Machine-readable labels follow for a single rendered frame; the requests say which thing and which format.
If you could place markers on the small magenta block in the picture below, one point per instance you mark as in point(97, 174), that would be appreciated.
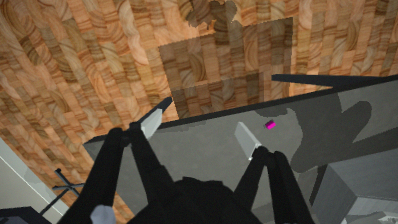
point(270, 125)

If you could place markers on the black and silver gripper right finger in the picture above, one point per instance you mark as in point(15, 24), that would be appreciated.
point(289, 206)

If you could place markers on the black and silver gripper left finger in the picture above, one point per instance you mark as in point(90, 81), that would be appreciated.
point(95, 202)

